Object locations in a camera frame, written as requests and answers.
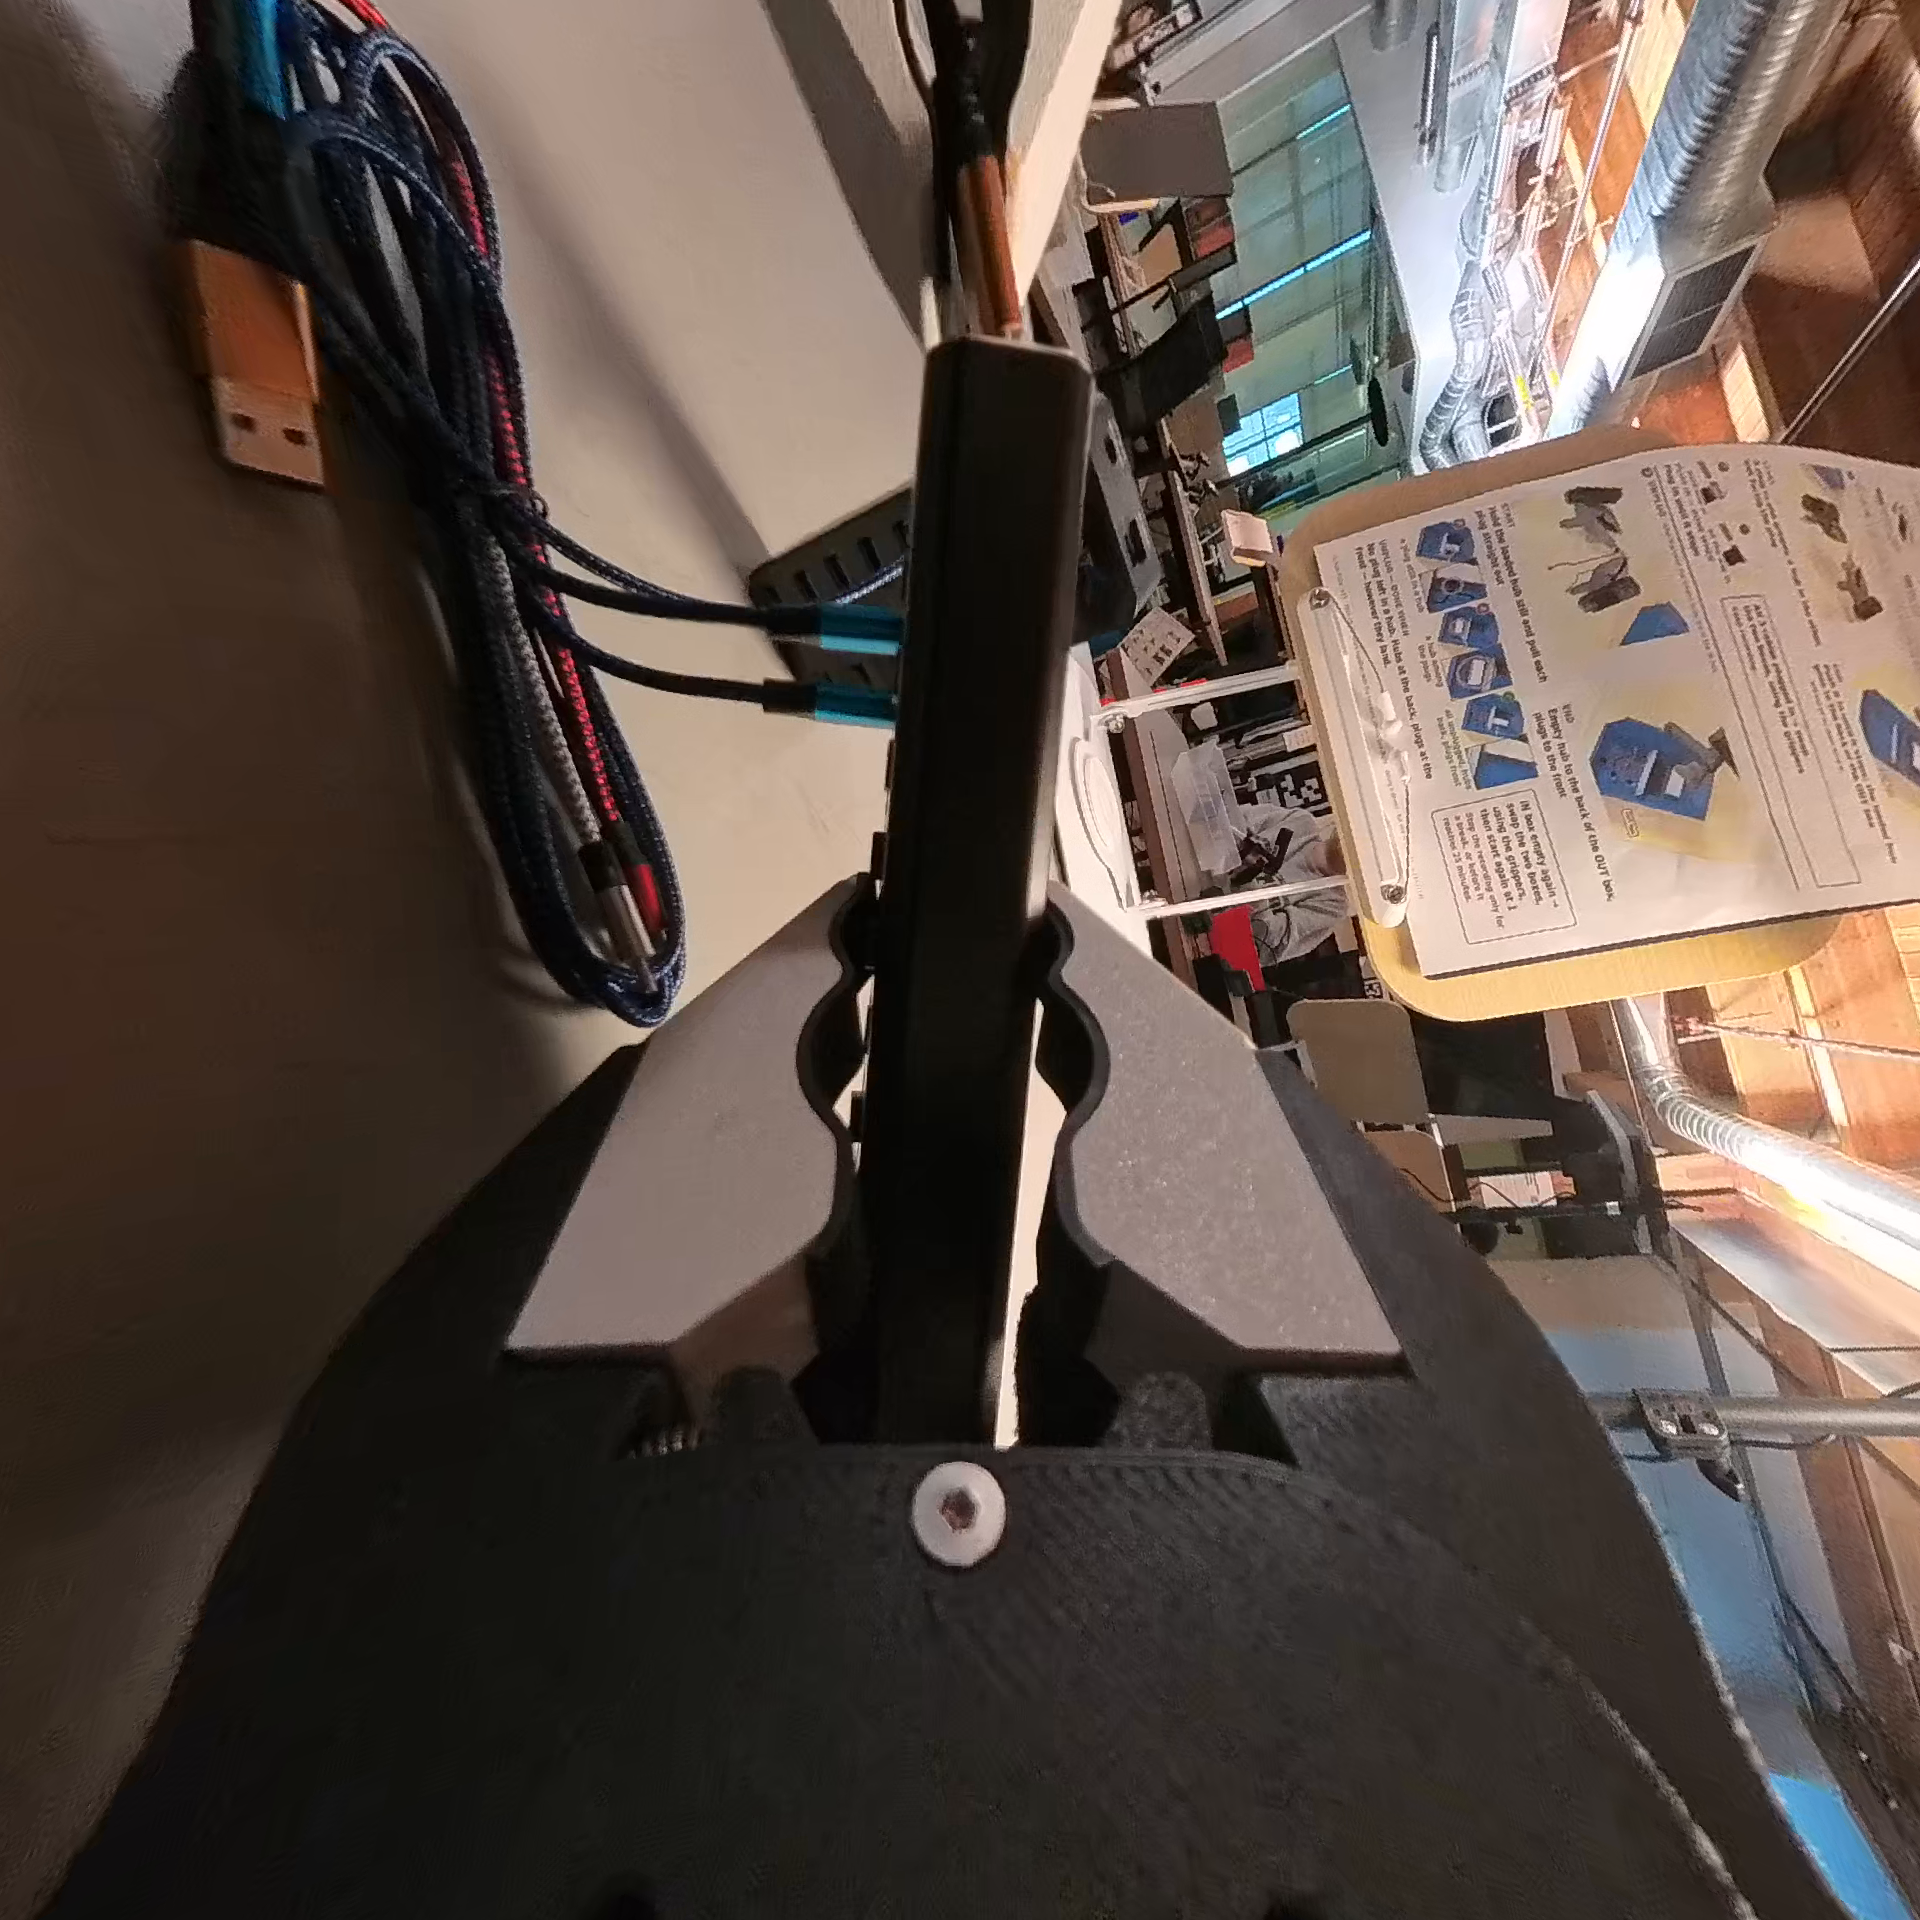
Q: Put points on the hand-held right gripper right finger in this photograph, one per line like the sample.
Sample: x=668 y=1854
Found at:
x=1215 y=1201

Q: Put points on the white lamp stand base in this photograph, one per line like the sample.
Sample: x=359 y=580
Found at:
x=1090 y=781

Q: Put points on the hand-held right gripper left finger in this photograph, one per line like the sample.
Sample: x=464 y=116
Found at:
x=692 y=1201

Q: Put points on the illustrated instruction sheet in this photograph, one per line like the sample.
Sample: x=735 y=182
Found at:
x=1651 y=720

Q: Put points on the thick black usb hub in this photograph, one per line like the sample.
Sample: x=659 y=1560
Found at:
x=819 y=580

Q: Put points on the silver ventilation duct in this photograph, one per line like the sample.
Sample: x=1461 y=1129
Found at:
x=1771 y=1146
x=1695 y=134

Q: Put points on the slim black usb hub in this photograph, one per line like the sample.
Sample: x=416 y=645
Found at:
x=975 y=748

